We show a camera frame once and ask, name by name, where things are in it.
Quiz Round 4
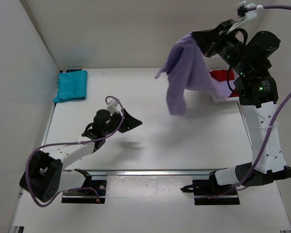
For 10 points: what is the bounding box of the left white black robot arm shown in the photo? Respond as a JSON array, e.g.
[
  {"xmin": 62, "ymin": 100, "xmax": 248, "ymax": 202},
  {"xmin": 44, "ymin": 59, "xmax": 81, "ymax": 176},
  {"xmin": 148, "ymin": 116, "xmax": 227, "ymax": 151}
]
[{"xmin": 19, "ymin": 109, "xmax": 142, "ymax": 203}]

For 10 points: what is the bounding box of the aluminium rail front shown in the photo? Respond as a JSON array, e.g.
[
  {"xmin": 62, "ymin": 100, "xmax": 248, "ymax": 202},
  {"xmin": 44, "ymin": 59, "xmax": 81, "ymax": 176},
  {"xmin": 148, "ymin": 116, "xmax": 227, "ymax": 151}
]
[{"xmin": 87, "ymin": 169, "xmax": 265, "ymax": 177}]

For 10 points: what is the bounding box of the blue label sticker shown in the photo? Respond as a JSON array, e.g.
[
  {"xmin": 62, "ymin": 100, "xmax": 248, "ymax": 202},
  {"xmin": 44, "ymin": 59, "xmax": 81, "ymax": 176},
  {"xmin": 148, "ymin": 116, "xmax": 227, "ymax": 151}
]
[{"xmin": 65, "ymin": 69, "xmax": 82, "ymax": 73}]

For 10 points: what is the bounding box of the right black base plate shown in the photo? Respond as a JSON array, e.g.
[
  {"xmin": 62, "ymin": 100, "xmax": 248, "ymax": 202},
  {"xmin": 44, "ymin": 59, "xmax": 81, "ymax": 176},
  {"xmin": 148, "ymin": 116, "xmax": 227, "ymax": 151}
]
[{"xmin": 193, "ymin": 180, "xmax": 240, "ymax": 206}]

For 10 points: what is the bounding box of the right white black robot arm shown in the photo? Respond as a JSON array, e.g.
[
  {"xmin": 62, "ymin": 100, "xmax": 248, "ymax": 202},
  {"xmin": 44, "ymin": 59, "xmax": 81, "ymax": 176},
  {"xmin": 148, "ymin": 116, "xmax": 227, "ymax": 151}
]
[{"xmin": 191, "ymin": 20, "xmax": 291, "ymax": 198}]

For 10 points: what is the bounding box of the teal t shirt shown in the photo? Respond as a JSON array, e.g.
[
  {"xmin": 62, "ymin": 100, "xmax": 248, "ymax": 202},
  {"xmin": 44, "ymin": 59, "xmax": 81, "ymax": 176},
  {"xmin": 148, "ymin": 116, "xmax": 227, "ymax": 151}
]
[{"xmin": 53, "ymin": 70, "xmax": 88, "ymax": 103}]

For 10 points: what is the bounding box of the white plastic basket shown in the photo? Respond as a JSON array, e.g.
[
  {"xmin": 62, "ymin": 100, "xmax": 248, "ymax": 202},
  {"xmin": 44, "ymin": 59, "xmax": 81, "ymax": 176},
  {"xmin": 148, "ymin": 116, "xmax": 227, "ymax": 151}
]
[{"xmin": 203, "ymin": 54, "xmax": 243, "ymax": 104}]

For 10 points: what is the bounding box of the purple t shirt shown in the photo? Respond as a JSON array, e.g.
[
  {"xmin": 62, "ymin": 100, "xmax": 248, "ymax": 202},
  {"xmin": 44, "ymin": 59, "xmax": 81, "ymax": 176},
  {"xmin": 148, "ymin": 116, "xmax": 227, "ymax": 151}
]
[{"xmin": 154, "ymin": 31, "xmax": 230, "ymax": 116}]

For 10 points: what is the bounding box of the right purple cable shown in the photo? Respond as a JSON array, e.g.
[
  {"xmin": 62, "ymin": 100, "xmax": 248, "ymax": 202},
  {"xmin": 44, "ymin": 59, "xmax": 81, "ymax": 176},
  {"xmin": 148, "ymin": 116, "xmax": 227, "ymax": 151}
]
[{"xmin": 194, "ymin": 4, "xmax": 291, "ymax": 200}]

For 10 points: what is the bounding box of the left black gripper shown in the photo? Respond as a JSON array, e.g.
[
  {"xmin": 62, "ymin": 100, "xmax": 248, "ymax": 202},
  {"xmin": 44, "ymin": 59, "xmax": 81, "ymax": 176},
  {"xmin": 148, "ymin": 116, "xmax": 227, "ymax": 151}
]
[{"xmin": 103, "ymin": 108, "xmax": 143, "ymax": 136}]

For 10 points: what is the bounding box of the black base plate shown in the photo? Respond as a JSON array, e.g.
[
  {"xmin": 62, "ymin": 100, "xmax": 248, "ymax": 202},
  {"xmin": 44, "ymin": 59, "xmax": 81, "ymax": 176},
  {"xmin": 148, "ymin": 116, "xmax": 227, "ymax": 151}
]
[
  {"xmin": 193, "ymin": 180, "xmax": 240, "ymax": 206},
  {"xmin": 61, "ymin": 176, "xmax": 107, "ymax": 204}
]

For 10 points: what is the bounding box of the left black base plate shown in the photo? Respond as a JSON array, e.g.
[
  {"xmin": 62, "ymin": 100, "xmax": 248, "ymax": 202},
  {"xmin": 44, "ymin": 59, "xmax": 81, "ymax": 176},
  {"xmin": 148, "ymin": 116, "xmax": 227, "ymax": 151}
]
[{"xmin": 61, "ymin": 176, "xmax": 107, "ymax": 204}]

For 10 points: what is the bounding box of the red t shirt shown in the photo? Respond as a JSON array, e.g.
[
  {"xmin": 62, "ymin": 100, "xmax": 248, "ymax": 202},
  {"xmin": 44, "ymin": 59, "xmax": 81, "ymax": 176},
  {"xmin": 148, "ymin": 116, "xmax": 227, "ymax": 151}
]
[{"xmin": 210, "ymin": 70, "xmax": 239, "ymax": 99}]

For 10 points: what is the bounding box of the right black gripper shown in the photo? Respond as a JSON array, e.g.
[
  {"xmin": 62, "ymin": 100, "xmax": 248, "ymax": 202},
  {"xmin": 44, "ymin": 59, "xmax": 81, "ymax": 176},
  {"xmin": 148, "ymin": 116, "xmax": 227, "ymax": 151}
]
[{"xmin": 194, "ymin": 20, "xmax": 253, "ymax": 76}]

